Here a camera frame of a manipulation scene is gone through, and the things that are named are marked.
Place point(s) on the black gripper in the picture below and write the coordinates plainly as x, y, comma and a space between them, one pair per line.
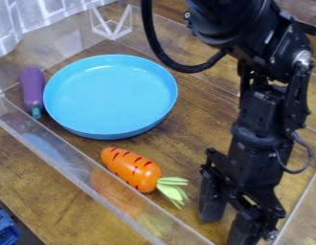
240, 179

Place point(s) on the purple toy eggplant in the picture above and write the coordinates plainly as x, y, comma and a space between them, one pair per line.
33, 86

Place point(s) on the orange toy carrot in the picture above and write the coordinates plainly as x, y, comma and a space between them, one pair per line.
142, 174

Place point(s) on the white patterned curtain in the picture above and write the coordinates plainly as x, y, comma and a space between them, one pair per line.
22, 16

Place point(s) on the blue object at corner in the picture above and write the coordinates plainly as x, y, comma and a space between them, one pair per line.
10, 231

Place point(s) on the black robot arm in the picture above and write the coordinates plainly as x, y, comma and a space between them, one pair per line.
256, 32

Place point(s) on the clear acrylic enclosure wall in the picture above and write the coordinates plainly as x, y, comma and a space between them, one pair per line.
54, 184

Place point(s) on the blue round plate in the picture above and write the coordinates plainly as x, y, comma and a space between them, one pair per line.
110, 97

